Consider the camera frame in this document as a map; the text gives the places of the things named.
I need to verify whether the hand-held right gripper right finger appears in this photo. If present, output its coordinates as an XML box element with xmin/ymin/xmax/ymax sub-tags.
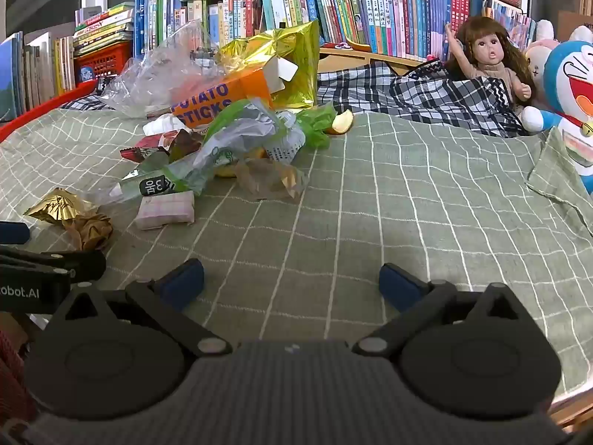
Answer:
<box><xmin>352</xmin><ymin>263</ymin><xmax>538</xmax><ymax>357</ymax></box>

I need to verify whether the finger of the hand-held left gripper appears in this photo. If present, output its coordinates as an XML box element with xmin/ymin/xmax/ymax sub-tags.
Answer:
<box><xmin>0</xmin><ymin>247</ymin><xmax>107</xmax><ymax>283</ymax></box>
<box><xmin>0</xmin><ymin>221</ymin><xmax>31</xmax><ymax>245</ymax></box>

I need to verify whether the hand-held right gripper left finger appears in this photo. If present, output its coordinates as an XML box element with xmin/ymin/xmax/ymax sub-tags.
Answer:
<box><xmin>49</xmin><ymin>258</ymin><xmax>233</xmax><ymax>357</ymax></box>

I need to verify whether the dark red snack wrapper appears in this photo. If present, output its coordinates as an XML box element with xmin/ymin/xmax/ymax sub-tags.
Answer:
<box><xmin>119</xmin><ymin>130</ymin><xmax>202</xmax><ymax>164</ymax></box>

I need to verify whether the grey printed plastic bag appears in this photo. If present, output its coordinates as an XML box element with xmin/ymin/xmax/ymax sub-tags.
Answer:
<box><xmin>264</xmin><ymin>123</ymin><xmax>307</xmax><ymax>164</ymax></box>

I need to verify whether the orange snack box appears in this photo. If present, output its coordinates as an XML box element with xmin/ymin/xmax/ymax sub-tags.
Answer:
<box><xmin>169</xmin><ymin>56</ymin><xmax>299</xmax><ymax>135</ymax></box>

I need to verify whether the row of large picture books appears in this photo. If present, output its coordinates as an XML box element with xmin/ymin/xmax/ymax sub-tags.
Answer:
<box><xmin>0</xmin><ymin>32</ymin><xmax>77</xmax><ymax>121</ymax></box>

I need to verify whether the stack of flat books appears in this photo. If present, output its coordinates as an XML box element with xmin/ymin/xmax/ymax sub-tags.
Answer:
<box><xmin>74</xmin><ymin>2</ymin><xmax>135</xmax><ymax>56</ymax></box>

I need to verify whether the row of children's books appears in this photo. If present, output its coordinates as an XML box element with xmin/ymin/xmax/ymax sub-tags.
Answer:
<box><xmin>134</xmin><ymin>0</ymin><xmax>260</xmax><ymax>59</ymax></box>

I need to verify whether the row of tall colourful books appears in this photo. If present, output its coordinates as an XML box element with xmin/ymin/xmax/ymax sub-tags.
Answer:
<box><xmin>257</xmin><ymin>0</ymin><xmax>485</xmax><ymax>56</ymax></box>

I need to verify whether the brown crumpled wrapper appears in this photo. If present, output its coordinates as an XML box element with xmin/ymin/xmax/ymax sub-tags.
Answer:
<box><xmin>62</xmin><ymin>213</ymin><xmax>114</xmax><ymax>252</ymax></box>

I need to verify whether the gold crumpled wrapper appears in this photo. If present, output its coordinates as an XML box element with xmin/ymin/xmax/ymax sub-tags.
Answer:
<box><xmin>23</xmin><ymin>188</ymin><xmax>99</xmax><ymax>225</ymax></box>

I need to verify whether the green grid bedsheet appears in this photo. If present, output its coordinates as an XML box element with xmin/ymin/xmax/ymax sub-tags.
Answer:
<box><xmin>0</xmin><ymin>106</ymin><xmax>593</xmax><ymax>404</ymax></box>

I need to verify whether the pink tissue packet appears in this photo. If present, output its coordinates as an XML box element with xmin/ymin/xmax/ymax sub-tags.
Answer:
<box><xmin>135</xmin><ymin>191</ymin><xmax>195</xmax><ymax>231</ymax></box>

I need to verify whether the person's pink knit clothing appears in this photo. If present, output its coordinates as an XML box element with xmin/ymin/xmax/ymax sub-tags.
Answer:
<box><xmin>0</xmin><ymin>329</ymin><xmax>35</xmax><ymax>427</ymax></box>

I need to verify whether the clear crumpled wrapper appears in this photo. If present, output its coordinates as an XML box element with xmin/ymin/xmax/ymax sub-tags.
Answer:
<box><xmin>234</xmin><ymin>158</ymin><xmax>307</xmax><ymax>201</ymax></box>

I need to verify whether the translucent green print plastic bag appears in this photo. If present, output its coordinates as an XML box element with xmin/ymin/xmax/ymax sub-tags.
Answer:
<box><xmin>95</xmin><ymin>97</ymin><xmax>283</xmax><ymax>205</ymax></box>

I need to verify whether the white crumpled tissue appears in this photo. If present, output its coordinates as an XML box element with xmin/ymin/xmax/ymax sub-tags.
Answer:
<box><xmin>143</xmin><ymin>113</ymin><xmax>186</xmax><ymax>137</ymax></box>

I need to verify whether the orange peel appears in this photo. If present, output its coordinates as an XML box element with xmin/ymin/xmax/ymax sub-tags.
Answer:
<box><xmin>324</xmin><ymin>110</ymin><xmax>355</xmax><ymax>135</ymax></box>

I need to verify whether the red basket with blue sticker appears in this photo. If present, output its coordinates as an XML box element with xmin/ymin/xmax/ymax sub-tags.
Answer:
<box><xmin>74</xmin><ymin>42</ymin><xmax>135</xmax><ymax>86</ymax></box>

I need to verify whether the black white plaid blanket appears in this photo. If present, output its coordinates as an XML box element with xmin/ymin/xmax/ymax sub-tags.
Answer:
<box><xmin>60</xmin><ymin>62</ymin><xmax>533</xmax><ymax>137</ymax></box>

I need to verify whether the clear plastic bag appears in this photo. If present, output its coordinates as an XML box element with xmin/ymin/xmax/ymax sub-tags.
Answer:
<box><xmin>99</xmin><ymin>21</ymin><xmax>232</xmax><ymax>119</ymax></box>

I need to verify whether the wooden desk organizer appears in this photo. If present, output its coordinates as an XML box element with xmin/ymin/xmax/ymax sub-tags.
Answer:
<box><xmin>319</xmin><ymin>46</ymin><xmax>427</xmax><ymax>75</ymax></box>

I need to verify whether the brown haired doll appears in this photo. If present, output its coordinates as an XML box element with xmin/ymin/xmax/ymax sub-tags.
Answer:
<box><xmin>445</xmin><ymin>16</ymin><xmax>538</xmax><ymax>112</ymax></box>

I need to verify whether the gold foil bag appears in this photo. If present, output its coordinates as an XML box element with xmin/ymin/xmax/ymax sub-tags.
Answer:
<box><xmin>218</xmin><ymin>21</ymin><xmax>320</xmax><ymax>109</ymax></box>

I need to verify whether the blue cat plush toy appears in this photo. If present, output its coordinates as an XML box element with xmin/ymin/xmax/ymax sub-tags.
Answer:
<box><xmin>521</xmin><ymin>39</ymin><xmax>593</xmax><ymax>195</ymax></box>

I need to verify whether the pink rabbit plush toy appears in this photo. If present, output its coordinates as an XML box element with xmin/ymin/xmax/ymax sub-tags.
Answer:
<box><xmin>523</xmin><ymin>19</ymin><xmax>593</xmax><ymax>93</ymax></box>

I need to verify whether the row of thin magazines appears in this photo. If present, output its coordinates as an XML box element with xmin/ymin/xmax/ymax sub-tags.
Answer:
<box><xmin>482</xmin><ymin>0</ymin><xmax>538</xmax><ymax>52</ymax></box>

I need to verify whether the cardboard box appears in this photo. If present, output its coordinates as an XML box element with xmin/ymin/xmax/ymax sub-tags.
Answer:
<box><xmin>556</xmin><ymin>9</ymin><xmax>593</xmax><ymax>42</ymax></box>

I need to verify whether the red bed rail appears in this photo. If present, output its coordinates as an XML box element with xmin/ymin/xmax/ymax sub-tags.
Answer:
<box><xmin>0</xmin><ymin>79</ymin><xmax>100</xmax><ymax>142</ymax></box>

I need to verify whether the wooden bed frame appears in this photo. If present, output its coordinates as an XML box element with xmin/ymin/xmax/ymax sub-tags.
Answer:
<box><xmin>551</xmin><ymin>380</ymin><xmax>593</xmax><ymax>432</ymax></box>

